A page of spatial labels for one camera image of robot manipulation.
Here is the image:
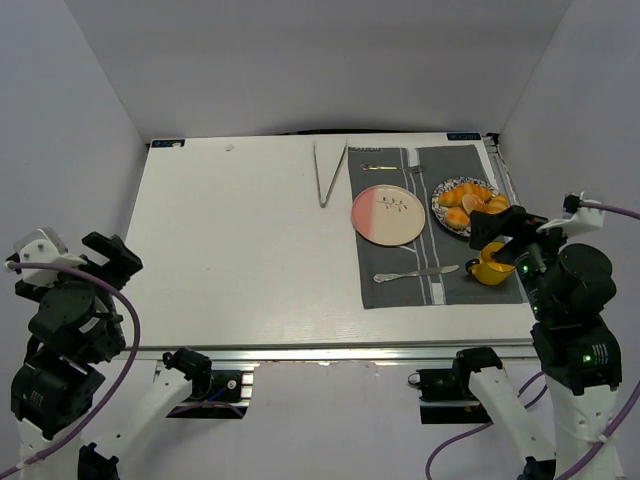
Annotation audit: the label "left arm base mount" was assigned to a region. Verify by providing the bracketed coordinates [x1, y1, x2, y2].
[167, 369, 253, 420]

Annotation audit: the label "round sesame bun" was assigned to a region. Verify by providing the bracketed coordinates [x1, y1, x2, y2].
[460, 193, 487, 215]

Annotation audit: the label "long bread roll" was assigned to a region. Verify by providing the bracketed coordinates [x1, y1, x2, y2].
[438, 182, 492, 207]

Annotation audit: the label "striped bread roll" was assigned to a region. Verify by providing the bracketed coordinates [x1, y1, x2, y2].
[485, 194, 510, 215]

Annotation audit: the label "yellow mug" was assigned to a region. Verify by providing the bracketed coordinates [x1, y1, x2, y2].
[465, 241, 515, 286]

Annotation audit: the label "right blue corner label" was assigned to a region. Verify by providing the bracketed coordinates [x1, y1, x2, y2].
[446, 132, 482, 142]

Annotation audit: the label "blue patterned plate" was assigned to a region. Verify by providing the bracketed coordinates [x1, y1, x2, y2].
[431, 177, 510, 238]

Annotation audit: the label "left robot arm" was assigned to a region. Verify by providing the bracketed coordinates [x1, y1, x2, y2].
[1, 228, 212, 479]

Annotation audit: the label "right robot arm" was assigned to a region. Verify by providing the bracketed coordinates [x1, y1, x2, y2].
[415, 197, 622, 479]

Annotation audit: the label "grey striped placemat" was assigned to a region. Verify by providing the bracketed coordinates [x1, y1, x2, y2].
[348, 145, 523, 309]

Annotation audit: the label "small silver spoon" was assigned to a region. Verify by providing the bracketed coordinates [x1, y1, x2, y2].
[360, 164, 404, 171]

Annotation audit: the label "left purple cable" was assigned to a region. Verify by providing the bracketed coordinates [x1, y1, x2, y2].
[4, 259, 143, 471]

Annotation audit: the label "pink and cream plate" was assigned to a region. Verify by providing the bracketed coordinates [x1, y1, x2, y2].
[351, 184, 426, 247]

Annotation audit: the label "blue corner label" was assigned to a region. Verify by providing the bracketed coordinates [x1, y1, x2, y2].
[446, 132, 482, 142]
[150, 138, 186, 148]

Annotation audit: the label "left blue corner label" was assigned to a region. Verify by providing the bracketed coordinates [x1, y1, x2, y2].
[150, 138, 186, 148]

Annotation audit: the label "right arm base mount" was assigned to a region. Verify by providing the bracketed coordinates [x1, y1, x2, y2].
[407, 369, 490, 425]

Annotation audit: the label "metal tongs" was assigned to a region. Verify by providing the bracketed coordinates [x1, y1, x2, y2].
[312, 139, 348, 209]

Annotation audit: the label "silver table knife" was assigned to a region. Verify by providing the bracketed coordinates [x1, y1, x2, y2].
[373, 265, 460, 284]

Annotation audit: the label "small round bread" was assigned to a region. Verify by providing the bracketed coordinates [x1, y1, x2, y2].
[444, 207, 470, 230]

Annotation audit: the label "silver fork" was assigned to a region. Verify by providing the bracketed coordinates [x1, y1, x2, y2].
[399, 165, 424, 174]

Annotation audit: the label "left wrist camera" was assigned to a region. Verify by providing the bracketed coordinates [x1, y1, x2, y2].
[14, 227, 87, 287]

